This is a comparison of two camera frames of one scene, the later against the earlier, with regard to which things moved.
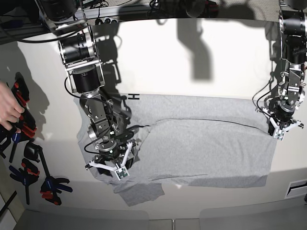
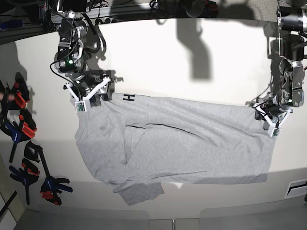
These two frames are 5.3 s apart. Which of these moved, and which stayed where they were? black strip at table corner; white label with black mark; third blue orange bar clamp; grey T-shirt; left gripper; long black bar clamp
Moved: left gripper; grey T-shirt
Stayed: long black bar clamp; third blue orange bar clamp; white label with black mark; black strip at table corner
